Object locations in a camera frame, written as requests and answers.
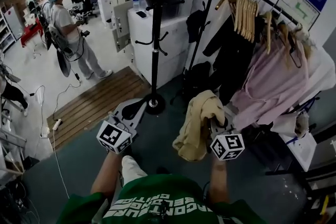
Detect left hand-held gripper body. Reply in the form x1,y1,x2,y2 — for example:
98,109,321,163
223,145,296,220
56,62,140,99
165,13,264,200
96,98,146,155

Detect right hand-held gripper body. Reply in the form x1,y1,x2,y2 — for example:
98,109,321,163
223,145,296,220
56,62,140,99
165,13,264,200
208,110,245,161

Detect beige clothes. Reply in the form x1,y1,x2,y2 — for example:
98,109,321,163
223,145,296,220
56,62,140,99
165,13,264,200
172,89,226,162

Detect row of wooden hangers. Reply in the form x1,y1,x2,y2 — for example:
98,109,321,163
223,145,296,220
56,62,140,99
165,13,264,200
227,0,275,55

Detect person's left forearm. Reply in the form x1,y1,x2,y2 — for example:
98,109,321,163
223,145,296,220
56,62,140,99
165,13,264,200
90,152,125,199

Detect person's right forearm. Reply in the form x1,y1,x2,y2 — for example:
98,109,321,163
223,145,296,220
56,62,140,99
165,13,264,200
208,157,231,204

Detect black clothes rack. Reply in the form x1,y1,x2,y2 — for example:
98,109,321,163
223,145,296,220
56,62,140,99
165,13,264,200
183,0,302,79

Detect wooden slatted floor panel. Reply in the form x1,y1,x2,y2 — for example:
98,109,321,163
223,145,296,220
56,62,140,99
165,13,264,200
46,65,152,152

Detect person's white shorts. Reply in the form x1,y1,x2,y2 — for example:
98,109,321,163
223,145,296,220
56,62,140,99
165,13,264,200
121,155,148,187

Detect white low cabinet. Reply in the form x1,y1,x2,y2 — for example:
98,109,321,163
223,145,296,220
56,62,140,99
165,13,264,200
278,125,318,173

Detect person's green printed t-shirt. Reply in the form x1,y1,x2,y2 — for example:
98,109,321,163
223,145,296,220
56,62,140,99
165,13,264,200
56,173,266,224

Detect black backpack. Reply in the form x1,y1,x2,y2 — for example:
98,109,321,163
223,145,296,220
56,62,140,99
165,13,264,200
182,61,215,99

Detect pink shirt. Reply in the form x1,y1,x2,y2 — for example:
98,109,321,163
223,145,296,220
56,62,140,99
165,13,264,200
232,41,309,131

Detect black garment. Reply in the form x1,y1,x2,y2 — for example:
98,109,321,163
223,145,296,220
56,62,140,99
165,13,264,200
203,15,263,105

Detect white square cabinet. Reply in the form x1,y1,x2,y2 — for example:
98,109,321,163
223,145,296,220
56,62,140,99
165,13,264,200
128,7,190,89

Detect black coat stand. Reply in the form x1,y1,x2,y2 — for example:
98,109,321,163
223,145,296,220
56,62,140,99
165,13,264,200
120,0,188,115

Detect white garment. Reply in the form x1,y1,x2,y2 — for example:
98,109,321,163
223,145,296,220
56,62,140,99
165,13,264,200
301,41,331,103

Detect red table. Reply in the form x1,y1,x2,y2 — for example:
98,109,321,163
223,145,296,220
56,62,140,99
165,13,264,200
20,22,44,48

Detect white fridge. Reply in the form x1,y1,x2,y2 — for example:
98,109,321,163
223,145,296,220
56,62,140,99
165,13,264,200
4,6,24,41

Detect white map sign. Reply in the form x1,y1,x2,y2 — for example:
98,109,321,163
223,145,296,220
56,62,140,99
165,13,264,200
277,0,321,31

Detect white floor cable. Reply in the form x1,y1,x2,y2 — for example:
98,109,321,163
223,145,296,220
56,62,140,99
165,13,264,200
39,85,70,199

